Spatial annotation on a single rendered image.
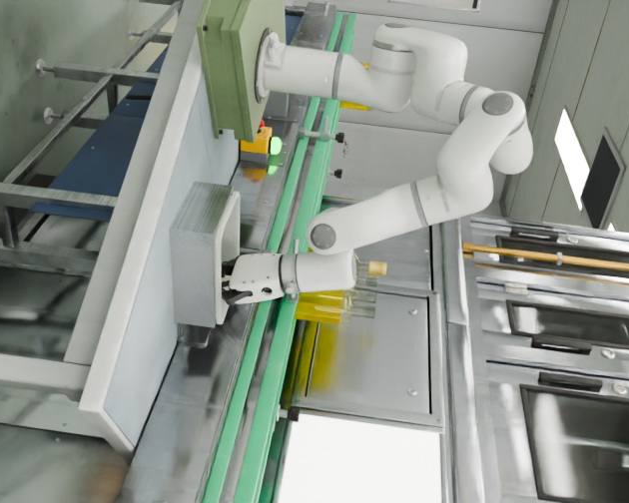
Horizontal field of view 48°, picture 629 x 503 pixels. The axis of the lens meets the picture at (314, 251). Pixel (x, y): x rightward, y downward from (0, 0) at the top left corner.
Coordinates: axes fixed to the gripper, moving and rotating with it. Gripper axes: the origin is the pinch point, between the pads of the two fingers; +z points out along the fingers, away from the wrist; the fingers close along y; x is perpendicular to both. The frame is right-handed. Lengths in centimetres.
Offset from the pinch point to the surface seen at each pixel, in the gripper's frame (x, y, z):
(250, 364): -15.9, -7.8, -5.7
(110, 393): 9.8, -37.2, 3.2
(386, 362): -41, 15, -29
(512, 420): -52, 6, -56
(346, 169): -325, 599, 79
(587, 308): -60, 50, -80
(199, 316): -3.9, -6.1, 1.8
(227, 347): -12.9, -5.7, -1.3
